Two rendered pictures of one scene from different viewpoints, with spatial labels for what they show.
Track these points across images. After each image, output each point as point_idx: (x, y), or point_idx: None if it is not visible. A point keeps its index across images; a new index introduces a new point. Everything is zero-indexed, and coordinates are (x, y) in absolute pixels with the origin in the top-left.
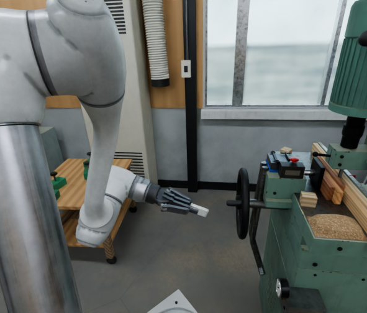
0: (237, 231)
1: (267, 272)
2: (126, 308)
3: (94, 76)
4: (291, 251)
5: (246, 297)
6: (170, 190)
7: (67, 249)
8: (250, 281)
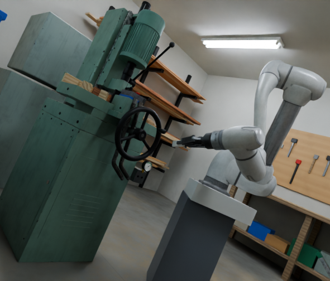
0: (137, 158)
1: (68, 208)
2: None
3: None
4: (131, 150)
5: (37, 272)
6: (195, 136)
7: (266, 135)
8: (12, 268)
